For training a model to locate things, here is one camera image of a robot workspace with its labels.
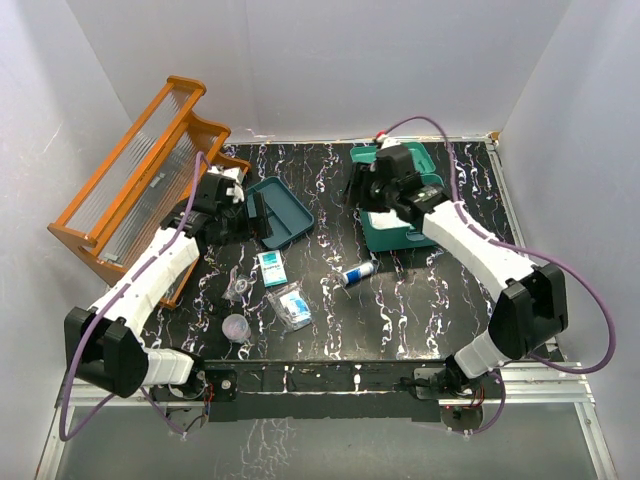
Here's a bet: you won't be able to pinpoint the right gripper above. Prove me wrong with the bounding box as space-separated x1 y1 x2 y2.
339 163 396 214

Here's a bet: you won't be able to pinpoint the blue divided tray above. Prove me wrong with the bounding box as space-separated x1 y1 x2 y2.
246 176 315 250

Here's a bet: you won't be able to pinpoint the teal white wipe packet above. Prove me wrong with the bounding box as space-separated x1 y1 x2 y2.
258 250 288 288

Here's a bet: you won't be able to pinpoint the small clear bag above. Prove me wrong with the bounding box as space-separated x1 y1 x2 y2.
222 267 251 303

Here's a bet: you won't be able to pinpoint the green medicine box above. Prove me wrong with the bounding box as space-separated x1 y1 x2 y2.
343 142 444 252

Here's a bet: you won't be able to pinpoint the clear bag blue bandages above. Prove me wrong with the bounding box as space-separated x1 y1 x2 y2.
266 281 312 332

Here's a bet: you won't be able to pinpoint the white blue tube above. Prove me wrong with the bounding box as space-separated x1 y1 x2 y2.
338 259 379 288

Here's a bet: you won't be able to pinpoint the white gauze packet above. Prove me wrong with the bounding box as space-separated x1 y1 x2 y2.
368 211 408 230

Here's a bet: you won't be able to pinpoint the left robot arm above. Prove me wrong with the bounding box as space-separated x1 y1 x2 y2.
64 166 271 399

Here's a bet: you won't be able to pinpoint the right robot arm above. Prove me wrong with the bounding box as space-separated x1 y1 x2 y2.
344 145 568 397

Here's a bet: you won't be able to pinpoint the clear plastic cup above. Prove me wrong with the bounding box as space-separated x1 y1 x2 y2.
222 313 251 344

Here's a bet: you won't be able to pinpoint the orange wooden shelf rack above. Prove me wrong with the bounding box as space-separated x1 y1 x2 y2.
48 76 251 286

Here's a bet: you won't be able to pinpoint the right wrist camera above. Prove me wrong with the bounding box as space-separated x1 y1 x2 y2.
374 131 401 150

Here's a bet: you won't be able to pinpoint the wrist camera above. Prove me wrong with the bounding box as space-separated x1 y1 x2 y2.
208 165 246 188
374 131 401 150

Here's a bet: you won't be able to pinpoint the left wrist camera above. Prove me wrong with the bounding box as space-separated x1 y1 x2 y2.
208 165 246 188

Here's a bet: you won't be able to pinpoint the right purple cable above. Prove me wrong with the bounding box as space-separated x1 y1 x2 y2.
384 115 619 436

